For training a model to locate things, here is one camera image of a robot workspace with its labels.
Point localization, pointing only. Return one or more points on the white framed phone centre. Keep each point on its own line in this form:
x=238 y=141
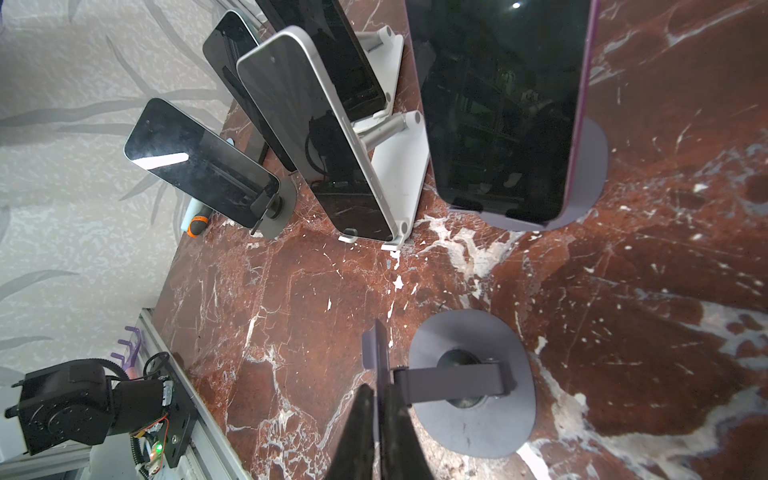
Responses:
x=290 y=86

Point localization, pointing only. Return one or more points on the dark grey round phone stand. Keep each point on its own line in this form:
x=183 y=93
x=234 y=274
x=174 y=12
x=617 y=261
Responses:
x=468 y=378

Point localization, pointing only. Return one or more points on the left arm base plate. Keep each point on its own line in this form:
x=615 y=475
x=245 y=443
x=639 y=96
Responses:
x=164 y=441

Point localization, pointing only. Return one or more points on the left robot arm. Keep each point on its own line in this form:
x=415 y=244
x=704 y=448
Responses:
x=84 y=401

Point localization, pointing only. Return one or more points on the orange handled screwdriver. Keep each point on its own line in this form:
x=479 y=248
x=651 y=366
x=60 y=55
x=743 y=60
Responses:
x=197 y=225

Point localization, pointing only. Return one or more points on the purple edged phone right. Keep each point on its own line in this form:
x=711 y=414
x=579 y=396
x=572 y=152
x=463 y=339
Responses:
x=503 y=86

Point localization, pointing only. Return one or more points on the purple pink toy rake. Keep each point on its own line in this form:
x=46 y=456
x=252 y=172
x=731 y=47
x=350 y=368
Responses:
x=128 y=357

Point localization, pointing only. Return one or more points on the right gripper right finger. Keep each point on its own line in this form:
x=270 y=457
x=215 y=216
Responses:
x=401 y=455

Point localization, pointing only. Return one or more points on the grey angled phone stand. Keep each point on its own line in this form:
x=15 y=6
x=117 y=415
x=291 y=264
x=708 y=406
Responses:
x=279 y=212

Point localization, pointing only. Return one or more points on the light blue toy shovel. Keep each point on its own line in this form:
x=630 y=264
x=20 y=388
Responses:
x=194 y=209

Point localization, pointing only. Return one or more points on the white phone stand centre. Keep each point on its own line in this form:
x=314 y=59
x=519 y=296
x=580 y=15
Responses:
x=393 y=157

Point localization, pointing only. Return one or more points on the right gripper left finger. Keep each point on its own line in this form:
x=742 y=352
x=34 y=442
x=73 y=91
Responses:
x=354 y=456

